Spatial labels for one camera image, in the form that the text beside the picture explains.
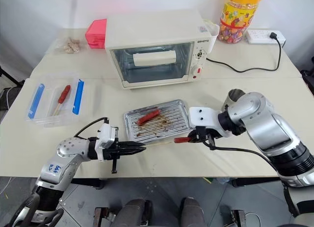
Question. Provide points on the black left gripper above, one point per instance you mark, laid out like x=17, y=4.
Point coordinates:
x=109, y=152

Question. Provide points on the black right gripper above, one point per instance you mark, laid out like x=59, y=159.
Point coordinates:
x=204, y=135

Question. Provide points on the red sausage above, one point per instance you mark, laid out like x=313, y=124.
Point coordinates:
x=181, y=140
x=64, y=94
x=149, y=117

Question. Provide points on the thin wooden skewer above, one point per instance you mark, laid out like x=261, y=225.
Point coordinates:
x=159, y=144

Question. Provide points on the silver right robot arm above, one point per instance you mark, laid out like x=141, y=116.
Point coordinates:
x=267, y=128

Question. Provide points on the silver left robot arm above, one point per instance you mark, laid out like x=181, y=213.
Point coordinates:
x=52, y=171

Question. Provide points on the ribbed metal baking tray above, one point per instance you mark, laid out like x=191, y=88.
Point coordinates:
x=169, y=123

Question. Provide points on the metal cup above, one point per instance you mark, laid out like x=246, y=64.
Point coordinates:
x=233, y=96

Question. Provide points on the red sausage on stick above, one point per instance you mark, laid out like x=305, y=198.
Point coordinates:
x=64, y=94

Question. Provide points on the dark rounded shape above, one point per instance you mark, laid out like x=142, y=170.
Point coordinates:
x=135, y=212
x=193, y=212

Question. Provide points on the clear plastic box blue clips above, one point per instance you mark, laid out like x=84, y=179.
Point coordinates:
x=46, y=99

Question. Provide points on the clear plastic container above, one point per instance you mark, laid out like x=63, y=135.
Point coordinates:
x=214, y=33

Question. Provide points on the cream toaster oven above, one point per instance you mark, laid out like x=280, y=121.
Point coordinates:
x=152, y=33

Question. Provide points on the clear bag of snacks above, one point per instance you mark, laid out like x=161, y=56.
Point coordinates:
x=71, y=45

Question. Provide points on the pink box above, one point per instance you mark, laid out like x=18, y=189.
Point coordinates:
x=96, y=34

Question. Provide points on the white power strip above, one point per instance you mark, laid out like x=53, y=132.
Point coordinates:
x=260, y=36

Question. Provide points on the candy jar orange lid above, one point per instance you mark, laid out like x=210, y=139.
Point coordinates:
x=239, y=18

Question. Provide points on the black chair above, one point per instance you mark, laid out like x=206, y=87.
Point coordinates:
x=308, y=77

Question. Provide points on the black equipment beside table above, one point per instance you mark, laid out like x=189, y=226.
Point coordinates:
x=9, y=94

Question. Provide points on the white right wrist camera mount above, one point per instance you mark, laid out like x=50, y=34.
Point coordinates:
x=203, y=119

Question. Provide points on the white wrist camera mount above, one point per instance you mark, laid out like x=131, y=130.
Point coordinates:
x=203, y=119
x=106, y=136

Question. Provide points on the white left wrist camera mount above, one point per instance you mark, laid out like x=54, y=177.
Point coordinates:
x=106, y=136

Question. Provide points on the dark metal bracket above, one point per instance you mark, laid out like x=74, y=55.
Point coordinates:
x=238, y=218
x=101, y=217

